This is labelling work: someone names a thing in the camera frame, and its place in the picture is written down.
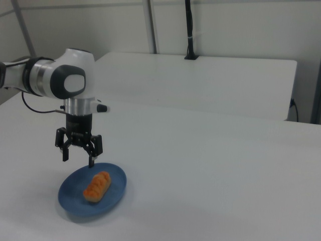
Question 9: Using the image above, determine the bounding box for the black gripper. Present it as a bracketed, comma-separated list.
[55, 113, 103, 169]

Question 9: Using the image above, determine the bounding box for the orange braided bread loaf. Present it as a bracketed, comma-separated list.
[83, 171, 111, 203]

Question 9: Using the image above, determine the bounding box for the blue round plate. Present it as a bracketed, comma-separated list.
[58, 162, 128, 218]

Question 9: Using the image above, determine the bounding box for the white side table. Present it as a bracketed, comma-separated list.
[93, 51, 298, 122]

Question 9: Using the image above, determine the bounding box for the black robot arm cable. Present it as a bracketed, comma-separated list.
[21, 91, 69, 116]

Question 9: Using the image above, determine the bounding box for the grey metal frame post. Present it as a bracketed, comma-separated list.
[12, 0, 36, 58]
[142, 0, 162, 54]

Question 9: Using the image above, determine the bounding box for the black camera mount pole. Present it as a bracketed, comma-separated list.
[184, 0, 200, 61]

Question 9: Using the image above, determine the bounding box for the black power cable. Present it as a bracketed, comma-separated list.
[290, 98, 299, 123]

